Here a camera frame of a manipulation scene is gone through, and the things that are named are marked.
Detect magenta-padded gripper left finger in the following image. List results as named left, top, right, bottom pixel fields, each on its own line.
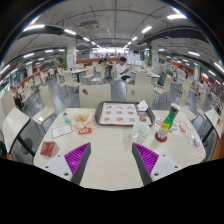
left=43, top=142, right=92, bottom=186

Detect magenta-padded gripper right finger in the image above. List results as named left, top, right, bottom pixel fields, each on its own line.
left=131, top=142, right=184, bottom=186

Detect green drink bottle yellow label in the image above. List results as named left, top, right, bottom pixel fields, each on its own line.
left=156, top=107, right=178, bottom=141

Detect flat round red coaster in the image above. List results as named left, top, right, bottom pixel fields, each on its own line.
left=154, top=131, right=169, bottom=144

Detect white polka dot mug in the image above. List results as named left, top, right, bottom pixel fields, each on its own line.
left=132, top=120, right=152, bottom=144

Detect red pouch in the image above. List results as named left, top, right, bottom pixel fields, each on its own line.
left=39, top=140, right=58, bottom=158

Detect white printed card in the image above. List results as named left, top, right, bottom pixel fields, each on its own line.
left=50, top=123, right=74, bottom=139

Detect crumpled food wrapper bag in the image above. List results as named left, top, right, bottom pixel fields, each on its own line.
left=70, top=109, right=95, bottom=130

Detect small clear sanitizer bottle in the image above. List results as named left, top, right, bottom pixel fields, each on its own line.
left=62, top=112, right=71, bottom=125

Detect printed paper leaflet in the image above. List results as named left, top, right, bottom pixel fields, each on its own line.
left=154, top=116, right=184, bottom=136

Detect clear plastic packet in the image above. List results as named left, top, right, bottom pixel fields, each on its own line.
left=184, top=129, right=206, bottom=156

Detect dark tray with paper liner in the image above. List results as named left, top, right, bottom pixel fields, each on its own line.
left=94, top=100, right=156, bottom=127

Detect red paper cup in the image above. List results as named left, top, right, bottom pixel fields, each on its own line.
left=169, top=102, right=182, bottom=118

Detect beige chair with metal legs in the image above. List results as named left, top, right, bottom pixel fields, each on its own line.
left=32, top=84, right=58, bottom=126

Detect white square side table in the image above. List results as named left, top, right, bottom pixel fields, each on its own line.
left=1, top=107, right=36, bottom=158
left=203, top=108, right=224, bottom=141

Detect black bag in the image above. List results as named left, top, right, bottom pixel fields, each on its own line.
left=0, top=139, right=8, bottom=158

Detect group of beige chairs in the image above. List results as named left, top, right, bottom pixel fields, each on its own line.
left=1, top=61, right=224, bottom=121

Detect person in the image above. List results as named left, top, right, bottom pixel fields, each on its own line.
left=12, top=91, right=24, bottom=111
left=114, top=56, right=133, bottom=84

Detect ceiling air conditioner unit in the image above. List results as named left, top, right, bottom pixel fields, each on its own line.
left=79, top=19, right=100, bottom=31

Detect ceiling strip lights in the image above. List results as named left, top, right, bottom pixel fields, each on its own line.
left=0, top=13, right=224, bottom=88

